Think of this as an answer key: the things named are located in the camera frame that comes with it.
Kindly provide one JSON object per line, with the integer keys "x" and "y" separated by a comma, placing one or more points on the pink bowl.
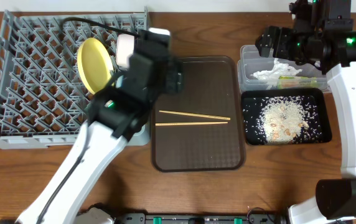
{"x": 124, "y": 49}

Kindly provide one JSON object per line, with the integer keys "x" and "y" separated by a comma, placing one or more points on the brown serving tray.
{"x": 210, "y": 87}

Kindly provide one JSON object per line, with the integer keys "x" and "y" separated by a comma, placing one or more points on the yellow plate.
{"x": 94, "y": 65}

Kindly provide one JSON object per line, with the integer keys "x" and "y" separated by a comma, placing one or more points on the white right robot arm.
{"x": 323, "y": 35}

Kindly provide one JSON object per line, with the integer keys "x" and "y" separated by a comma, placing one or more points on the green wrapper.
{"x": 285, "y": 82}

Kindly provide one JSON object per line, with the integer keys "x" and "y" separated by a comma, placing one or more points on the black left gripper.
{"x": 173, "y": 79}

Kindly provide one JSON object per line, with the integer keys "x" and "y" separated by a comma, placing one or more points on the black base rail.
{"x": 258, "y": 217}

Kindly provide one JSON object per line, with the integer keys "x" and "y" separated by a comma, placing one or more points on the black waste tray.
{"x": 316, "y": 93}

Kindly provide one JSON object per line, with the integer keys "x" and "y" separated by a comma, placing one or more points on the grey dishwasher rack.
{"x": 42, "y": 98}

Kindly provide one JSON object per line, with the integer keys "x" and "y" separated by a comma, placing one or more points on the clear plastic bin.
{"x": 251, "y": 62}

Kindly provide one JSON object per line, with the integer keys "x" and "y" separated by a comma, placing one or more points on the white tissue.
{"x": 279, "y": 70}

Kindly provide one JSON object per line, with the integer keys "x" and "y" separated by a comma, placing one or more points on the light blue bowl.
{"x": 119, "y": 81}

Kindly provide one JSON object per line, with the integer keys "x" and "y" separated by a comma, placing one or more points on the rice food waste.
{"x": 281, "y": 120}

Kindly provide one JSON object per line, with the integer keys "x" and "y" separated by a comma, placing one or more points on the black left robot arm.
{"x": 121, "y": 105}

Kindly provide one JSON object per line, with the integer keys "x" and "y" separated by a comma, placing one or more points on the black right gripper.
{"x": 282, "y": 35}

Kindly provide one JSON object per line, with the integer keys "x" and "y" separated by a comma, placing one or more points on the wooden chopstick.
{"x": 196, "y": 115}
{"x": 190, "y": 123}

